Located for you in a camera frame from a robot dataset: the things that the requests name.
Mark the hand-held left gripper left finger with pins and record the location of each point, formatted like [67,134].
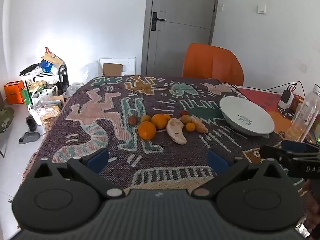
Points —
[98,160]

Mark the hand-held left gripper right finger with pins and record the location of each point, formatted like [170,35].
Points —
[218,160]

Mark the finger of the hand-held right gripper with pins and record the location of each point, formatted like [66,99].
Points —
[271,152]
[295,145]

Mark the orange-tan long root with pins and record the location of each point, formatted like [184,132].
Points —
[199,124]

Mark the small orange kumquat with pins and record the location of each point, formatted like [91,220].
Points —
[190,127]

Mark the white plate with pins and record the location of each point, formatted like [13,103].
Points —
[246,116]

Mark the pale beige long root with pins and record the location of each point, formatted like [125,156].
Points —
[177,131]

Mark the yellow-green round fruit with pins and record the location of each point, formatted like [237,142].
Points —
[185,119]

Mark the dark red round fruit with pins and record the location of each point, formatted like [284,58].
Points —
[132,120]

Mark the large orange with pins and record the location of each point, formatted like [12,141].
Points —
[147,130]

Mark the small red fruit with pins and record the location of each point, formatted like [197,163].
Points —
[184,112]

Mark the small yellow-orange fruit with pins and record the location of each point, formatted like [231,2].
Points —
[145,118]

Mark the small orange tangerine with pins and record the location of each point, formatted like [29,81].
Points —
[167,117]

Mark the medium orange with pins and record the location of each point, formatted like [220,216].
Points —
[159,121]

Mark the person's right hand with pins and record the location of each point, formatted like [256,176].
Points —
[313,212]

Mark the clear plastic bottle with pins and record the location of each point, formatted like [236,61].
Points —
[303,115]

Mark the printed woven blanket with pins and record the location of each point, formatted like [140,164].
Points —
[107,120]

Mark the amber orange box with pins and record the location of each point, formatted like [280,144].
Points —
[297,103]

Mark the white charger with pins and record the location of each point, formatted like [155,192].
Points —
[287,100]

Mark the red printed mat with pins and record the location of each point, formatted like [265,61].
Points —
[262,96]

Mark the clear plastic bags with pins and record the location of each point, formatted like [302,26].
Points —
[46,112]

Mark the grey slipper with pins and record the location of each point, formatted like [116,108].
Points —
[29,137]

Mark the black slipper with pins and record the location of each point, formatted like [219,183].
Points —
[31,123]

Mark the white plastic bag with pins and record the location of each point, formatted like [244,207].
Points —
[90,73]

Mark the black shelf rack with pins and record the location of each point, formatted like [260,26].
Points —
[62,77]

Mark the cardboard box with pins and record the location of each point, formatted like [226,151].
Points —
[112,70]

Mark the green box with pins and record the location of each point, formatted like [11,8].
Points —
[25,97]

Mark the orange chair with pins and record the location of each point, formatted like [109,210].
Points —
[212,63]

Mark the dark green cloth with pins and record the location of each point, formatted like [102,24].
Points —
[5,119]

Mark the white foam board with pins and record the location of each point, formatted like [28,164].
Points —
[128,63]

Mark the blue packet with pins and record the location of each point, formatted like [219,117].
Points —
[46,66]

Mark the brown paper bag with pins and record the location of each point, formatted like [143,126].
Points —
[53,58]

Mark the grey door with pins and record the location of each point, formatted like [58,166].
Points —
[180,42]

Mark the white wall socket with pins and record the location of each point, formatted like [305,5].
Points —
[303,68]

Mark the white light switch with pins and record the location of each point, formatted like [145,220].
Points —
[261,8]

